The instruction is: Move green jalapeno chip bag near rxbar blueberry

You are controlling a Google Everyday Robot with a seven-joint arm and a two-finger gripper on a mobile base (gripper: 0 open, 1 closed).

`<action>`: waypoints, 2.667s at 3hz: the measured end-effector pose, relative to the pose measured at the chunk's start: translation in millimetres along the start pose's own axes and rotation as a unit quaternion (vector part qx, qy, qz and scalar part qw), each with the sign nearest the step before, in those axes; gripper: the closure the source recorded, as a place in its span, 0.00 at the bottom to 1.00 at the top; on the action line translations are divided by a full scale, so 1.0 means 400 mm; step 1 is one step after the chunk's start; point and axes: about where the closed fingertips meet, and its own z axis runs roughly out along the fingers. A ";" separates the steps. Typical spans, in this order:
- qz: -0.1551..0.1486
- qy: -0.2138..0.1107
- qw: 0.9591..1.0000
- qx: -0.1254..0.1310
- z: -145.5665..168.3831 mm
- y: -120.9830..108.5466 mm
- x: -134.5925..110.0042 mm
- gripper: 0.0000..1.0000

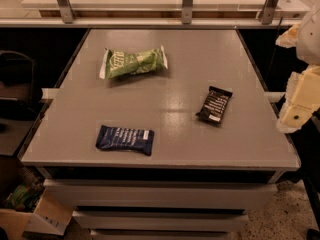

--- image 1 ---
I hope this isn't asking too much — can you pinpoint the metal bracket left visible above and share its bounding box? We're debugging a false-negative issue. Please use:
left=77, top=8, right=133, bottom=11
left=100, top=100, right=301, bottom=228
left=57, top=0, right=74, bottom=24

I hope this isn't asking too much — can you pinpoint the grey drawer cabinet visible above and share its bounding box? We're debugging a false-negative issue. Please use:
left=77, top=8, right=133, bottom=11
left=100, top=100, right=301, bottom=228
left=23, top=30, right=300, bottom=240

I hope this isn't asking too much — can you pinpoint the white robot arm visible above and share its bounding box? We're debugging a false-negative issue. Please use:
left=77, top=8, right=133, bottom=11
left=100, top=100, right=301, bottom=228
left=276, top=2, right=320, bottom=133

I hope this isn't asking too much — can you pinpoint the cardboard box with snacks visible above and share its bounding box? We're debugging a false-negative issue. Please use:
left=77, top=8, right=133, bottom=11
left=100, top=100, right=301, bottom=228
left=0, top=178, right=74, bottom=240

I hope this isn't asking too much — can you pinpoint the green jalapeno chip bag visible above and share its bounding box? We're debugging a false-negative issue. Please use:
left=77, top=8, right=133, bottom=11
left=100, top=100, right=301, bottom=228
left=99, top=46, right=168, bottom=79

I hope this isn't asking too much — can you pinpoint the blue rxbar blueberry bar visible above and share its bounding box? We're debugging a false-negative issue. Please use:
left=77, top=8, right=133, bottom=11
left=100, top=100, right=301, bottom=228
left=96, top=125, right=154, bottom=156

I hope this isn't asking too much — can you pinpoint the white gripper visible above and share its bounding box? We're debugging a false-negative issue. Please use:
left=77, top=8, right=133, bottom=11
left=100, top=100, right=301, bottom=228
left=276, top=65, right=320, bottom=133

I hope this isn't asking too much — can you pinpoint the metal bracket right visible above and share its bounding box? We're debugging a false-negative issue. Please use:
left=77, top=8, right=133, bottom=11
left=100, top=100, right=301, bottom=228
left=258, top=0, right=279, bottom=25

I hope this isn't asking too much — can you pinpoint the dark chocolate rxbar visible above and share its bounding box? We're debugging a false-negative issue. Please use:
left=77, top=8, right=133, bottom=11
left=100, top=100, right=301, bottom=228
left=196, top=86, right=233, bottom=124

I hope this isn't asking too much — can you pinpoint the black chair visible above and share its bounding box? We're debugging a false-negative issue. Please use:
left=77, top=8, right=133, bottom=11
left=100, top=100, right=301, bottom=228
left=0, top=50, right=43, bottom=121

